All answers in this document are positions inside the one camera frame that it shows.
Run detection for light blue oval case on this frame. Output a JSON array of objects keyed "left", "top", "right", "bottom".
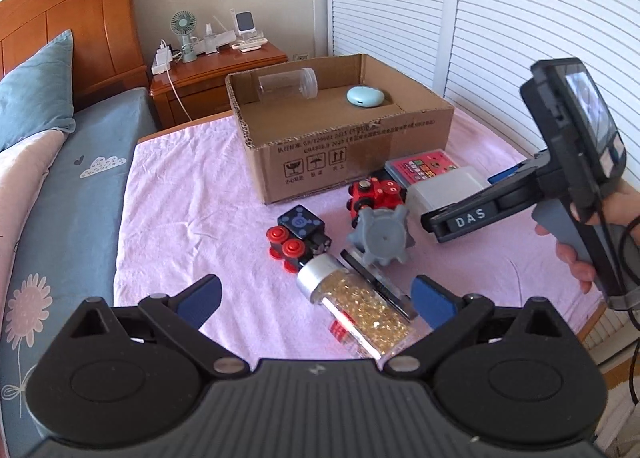
[{"left": 347, "top": 85, "right": 387, "bottom": 106}]

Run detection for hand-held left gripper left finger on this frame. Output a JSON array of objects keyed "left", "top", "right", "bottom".
[{"left": 70, "top": 274, "right": 251, "bottom": 379}]

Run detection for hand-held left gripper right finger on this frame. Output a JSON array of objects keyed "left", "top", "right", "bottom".
[{"left": 382, "top": 274, "right": 568, "bottom": 374}]

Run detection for gold bead bottle silver cap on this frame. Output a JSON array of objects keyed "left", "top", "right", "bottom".
[{"left": 296, "top": 254, "right": 426, "bottom": 364}]

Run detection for white plastic box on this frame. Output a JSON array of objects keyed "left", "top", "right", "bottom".
[{"left": 406, "top": 167, "right": 488, "bottom": 219}]

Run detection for brown cardboard box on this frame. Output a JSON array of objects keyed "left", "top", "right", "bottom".
[{"left": 225, "top": 53, "right": 456, "bottom": 205}]

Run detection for black slab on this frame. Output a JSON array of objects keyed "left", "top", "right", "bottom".
[{"left": 340, "top": 248, "right": 418, "bottom": 321}]

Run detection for pink card box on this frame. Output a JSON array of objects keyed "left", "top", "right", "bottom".
[{"left": 385, "top": 149, "right": 463, "bottom": 187}]

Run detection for blue pillow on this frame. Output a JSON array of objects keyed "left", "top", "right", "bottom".
[{"left": 0, "top": 29, "right": 77, "bottom": 151}]

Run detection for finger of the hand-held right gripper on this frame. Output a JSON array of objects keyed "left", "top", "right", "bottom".
[
  {"left": 421, "top": 185, "right": 501, "bottom": 244},
  {"left": 487, "top": 158, "right": 538, "bottom": 185}
]

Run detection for wooden bed headboard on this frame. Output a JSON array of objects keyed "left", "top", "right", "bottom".
[{"left": 0, "top": 0, "right": 151, "bottom": 112}]

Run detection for black cube toy red wheels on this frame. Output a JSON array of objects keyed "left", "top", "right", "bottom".
[{"left": 265, "top": 205, "right": 333, "bottom": 275}]

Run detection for phone on white stand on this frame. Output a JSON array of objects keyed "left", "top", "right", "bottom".
[{"left": 231, "top": 8, "right": 257, "bottom": 46}]

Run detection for white power cable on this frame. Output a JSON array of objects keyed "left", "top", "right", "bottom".
[{"left": 165, "top": 69, "right": 193, "bottom": 123}]

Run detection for red toy train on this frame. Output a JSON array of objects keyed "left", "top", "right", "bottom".
[{"left": 346, "top": 177, "right": 407, "bottom": 229}]

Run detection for person's right hand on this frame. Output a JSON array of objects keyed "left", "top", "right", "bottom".
[{"left": 534, "top": 179, "right": 640, "bottom": 295}]

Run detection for clear plastic jar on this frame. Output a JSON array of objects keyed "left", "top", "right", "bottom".
[{"left": 258, "top": 67, "right": 318, "bottom": 102}]

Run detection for small green desk fan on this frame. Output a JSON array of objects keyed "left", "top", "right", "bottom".
[{"left": 170, "top": 11, "right": 197, "bottom": 63}]

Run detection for wooden nightstand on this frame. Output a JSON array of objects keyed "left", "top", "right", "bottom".
[{"left": 149, "top": 41, "right": 289, "bottom": 131}]

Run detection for pink pillow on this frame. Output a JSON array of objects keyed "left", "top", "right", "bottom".
[{"left": 0, "top": 129, "right": 68, "bottom": 309}]

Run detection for blue printed bedsheet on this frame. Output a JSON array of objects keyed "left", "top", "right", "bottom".
[{"left": 0, "top": 87, "right": 161, "bottom": 439}]

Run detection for white power strip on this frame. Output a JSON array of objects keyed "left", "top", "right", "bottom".
[{"left": 151, "top": 41, "right": 173, "bottom": 75}]

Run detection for grey rubber animal toy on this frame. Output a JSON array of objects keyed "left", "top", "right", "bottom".
[{"left": 346, "top": 205, "right": 414, "bottom": 267}]

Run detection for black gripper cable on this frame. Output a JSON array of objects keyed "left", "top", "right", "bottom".
[{"left": 617, "top": 215, "right": 640, "bottom": 334}]

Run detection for pink blanket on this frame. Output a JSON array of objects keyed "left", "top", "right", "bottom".
[{"left": 114, "top": 103, "right": 608, "bottom": 374}]

